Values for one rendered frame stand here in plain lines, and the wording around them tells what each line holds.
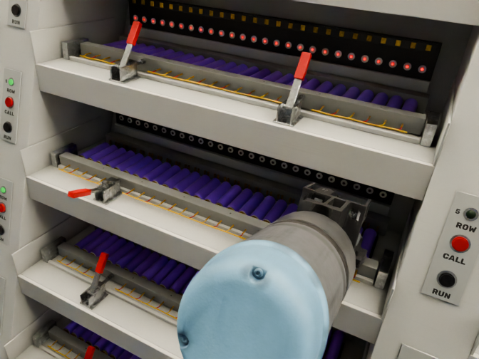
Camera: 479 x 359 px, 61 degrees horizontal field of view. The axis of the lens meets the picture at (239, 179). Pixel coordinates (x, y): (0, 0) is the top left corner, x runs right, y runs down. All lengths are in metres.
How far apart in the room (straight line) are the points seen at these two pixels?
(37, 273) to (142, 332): 0.25
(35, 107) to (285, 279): 0.60
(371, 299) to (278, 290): 0.33
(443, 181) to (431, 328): 0.17
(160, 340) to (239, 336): 0.46
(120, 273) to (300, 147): 0.43
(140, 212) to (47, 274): 0.26
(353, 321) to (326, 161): 0.20
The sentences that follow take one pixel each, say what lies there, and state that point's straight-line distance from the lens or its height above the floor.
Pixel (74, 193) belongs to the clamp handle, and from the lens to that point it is 0.63.
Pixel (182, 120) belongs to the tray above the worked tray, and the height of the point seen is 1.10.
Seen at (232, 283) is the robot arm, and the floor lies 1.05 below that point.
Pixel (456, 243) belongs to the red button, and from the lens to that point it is 0.50.
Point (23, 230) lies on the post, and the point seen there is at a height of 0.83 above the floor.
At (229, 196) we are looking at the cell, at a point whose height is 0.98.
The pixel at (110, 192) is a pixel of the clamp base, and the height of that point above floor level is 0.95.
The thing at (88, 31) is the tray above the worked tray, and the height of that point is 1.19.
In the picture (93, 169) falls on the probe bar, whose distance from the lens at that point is 0.74.
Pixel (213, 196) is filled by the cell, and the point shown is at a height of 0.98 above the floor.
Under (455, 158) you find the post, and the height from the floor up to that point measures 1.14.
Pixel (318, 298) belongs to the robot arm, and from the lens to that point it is 0.26.
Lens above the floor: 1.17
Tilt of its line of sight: 14 degrees down
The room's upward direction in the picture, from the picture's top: 12 degrees clockwise
